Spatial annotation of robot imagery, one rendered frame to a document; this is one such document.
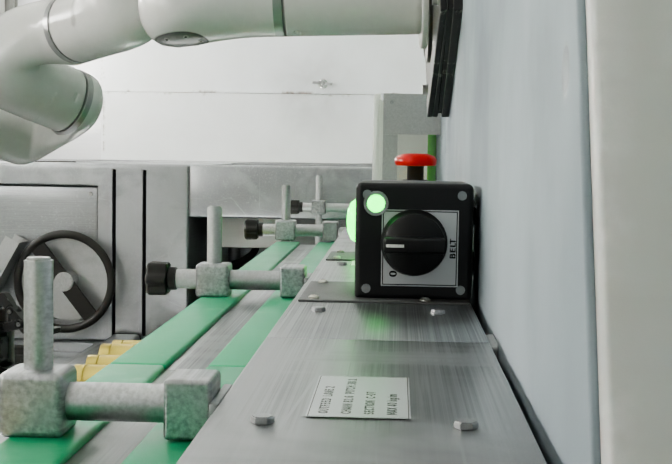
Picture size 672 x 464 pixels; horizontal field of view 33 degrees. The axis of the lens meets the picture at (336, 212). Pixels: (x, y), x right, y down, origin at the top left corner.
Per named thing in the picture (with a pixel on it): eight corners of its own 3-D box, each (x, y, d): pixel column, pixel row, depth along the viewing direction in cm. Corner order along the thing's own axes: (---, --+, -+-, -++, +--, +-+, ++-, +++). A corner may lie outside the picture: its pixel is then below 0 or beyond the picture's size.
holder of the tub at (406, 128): (433, 283, 173) (381, 282, 174) (437, 99, 172) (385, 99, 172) (437, 297, 156) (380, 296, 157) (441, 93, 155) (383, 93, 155)
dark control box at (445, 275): (470, 288, 86) (358, 285, 86) (473, 181, 85) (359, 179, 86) (478, 302, 78) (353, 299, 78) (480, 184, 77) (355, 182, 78)
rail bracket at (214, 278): (312, 294, 96) (152, 291, 96) (313, 206, 95) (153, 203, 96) (308, 300, 92) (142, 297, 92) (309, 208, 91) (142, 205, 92)
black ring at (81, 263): (119, 331, 241) (19, 328, 242) (120, 229, 240) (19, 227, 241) (114, 334, 237) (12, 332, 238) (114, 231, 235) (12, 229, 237)
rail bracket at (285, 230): (337, 309, 156) (245, 307, 156) (339, 185, 155) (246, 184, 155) (336, 313, 153) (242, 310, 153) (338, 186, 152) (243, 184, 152)
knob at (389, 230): (446, 276, 78) (448, 281, 75) (380, 274, 78) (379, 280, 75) (447, 209, 78) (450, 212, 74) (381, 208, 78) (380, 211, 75)
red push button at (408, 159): (394, 188, 112) (394, 153, 112) (435, 188, 112) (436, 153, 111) (394, 189, 108) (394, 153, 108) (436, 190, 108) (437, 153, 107)
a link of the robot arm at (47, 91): (128, 17, 144) (61, 38, 153) (36, -29, 134) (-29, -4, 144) (108, 120, 140) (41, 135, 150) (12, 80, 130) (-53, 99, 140)
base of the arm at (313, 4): (423, -38, 134) (291, -35, 135) (428, -117, 123) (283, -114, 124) (428, 71, 127) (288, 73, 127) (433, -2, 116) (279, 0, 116)
